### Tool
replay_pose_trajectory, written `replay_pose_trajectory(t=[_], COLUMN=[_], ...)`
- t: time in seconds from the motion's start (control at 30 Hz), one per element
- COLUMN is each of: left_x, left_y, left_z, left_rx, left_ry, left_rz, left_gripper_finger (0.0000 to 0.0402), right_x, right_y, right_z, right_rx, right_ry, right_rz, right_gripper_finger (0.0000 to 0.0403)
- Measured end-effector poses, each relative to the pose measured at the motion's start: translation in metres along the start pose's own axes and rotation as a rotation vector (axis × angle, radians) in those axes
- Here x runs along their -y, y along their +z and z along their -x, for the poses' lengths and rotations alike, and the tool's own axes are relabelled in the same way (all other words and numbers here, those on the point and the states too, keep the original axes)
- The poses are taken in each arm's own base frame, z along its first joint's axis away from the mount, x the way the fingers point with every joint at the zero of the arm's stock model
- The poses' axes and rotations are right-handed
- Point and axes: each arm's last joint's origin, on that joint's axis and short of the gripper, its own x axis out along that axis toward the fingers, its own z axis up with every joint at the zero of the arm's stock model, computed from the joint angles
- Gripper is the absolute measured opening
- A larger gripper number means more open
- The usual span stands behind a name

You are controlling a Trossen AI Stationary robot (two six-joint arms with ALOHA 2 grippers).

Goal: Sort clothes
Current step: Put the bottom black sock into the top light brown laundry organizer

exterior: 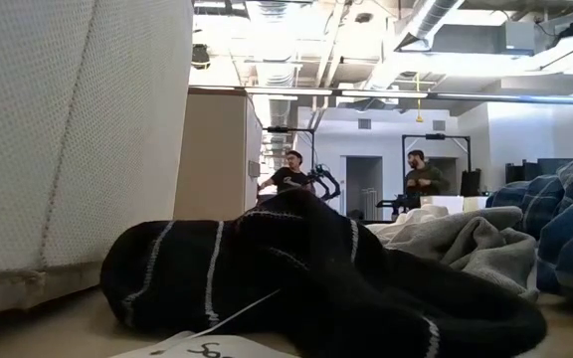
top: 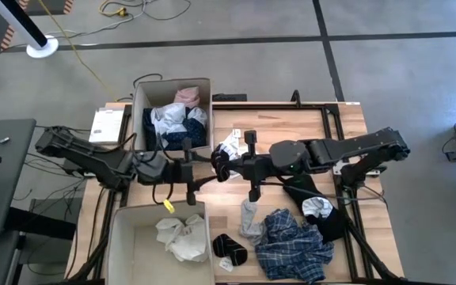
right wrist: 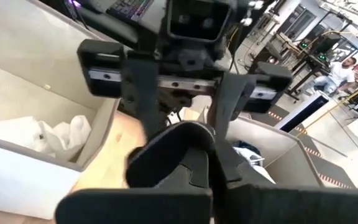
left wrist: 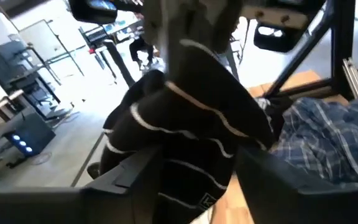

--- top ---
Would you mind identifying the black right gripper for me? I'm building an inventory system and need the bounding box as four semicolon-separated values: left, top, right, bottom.
223;129;272;203

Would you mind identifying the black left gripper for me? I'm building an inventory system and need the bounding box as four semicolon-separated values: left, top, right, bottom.
168;137;219;206

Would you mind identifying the black sock with white stripes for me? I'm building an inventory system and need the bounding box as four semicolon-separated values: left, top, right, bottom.
211;233;249;267
211;143;235;183

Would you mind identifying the white navy striped garment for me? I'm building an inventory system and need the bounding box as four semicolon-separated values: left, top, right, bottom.
216;128;249;159

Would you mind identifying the navy dotted garment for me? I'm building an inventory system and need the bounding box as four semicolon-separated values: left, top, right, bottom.
142;107;208;151

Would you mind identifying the white grey strapped garment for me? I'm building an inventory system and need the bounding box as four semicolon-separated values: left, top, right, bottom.
150;102;208;150

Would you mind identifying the white shirt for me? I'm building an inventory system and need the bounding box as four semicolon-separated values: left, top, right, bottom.
155;213;210;263

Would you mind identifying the pink knitted garment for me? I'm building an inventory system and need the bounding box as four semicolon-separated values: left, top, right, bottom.
173;85;201;108

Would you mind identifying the blue plaid garment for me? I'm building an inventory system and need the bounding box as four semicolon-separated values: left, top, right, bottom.
254;208;335;283

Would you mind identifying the grey sock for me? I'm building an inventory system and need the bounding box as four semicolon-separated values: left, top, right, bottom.
238;199;268;241

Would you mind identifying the black power strip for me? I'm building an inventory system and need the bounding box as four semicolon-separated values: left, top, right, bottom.
211;93;248;103

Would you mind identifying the beige fabric storage bin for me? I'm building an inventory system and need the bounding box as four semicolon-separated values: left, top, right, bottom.
104;199;216;285
131;77;214;154

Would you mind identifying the white paper tag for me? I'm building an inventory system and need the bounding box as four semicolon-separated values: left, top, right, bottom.
218;256;234;273

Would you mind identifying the white printed booklet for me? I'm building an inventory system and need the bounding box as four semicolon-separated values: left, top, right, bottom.
88;107;125;146

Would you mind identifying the black desk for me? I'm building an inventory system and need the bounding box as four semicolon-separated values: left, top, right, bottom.
0;118;37;238

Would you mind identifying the black white pole stand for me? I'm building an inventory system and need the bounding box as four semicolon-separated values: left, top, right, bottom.
0;0;60;59

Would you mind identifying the black metal table frame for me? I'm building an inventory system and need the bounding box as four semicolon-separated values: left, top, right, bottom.
93;101;403;285

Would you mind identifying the yellow floor cable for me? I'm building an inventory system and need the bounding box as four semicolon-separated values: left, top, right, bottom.
36;0;119;102

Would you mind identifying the yellow plug cord bundle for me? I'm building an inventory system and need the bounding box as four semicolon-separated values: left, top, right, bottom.
98;0;130;19

